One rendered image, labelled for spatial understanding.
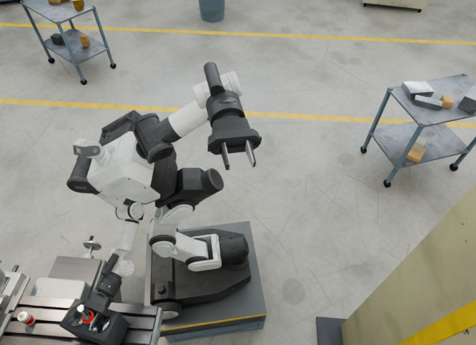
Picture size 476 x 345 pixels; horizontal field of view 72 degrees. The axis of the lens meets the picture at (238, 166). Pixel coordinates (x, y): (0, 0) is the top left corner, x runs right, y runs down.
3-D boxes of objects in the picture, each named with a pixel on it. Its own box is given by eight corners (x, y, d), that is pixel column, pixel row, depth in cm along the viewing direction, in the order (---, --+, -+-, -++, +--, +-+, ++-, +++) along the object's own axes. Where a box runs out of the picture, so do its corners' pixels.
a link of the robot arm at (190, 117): (239, 110, 121) (188, 141, 124) (220, 78, 119) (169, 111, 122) (236, 110, 109) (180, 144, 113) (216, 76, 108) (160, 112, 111)
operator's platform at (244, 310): (248, 244, 284) (249, 220, 253) (263, 329, 241) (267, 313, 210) (156, 256, 277) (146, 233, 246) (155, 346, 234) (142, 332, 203)
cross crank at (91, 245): (88, 242, 222) (82, 234, 213) (105, 244, 221) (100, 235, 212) (80, 265, 212) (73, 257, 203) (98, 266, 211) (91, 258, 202)
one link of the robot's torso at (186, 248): (210, 239, 216) (167, 208, 181) (213, 268, 203) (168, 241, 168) (190, 246, 220) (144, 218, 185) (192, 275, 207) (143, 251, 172)
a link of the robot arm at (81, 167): (98, 176, 153) (72, 161, 144) (111, 170, 149) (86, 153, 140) (91, 198, 146) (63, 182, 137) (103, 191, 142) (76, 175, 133)
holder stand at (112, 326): (89, 309, 161) (74, 296, 145) (130, 323, 157) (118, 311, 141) (75, 336, 153) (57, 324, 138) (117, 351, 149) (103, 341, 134)
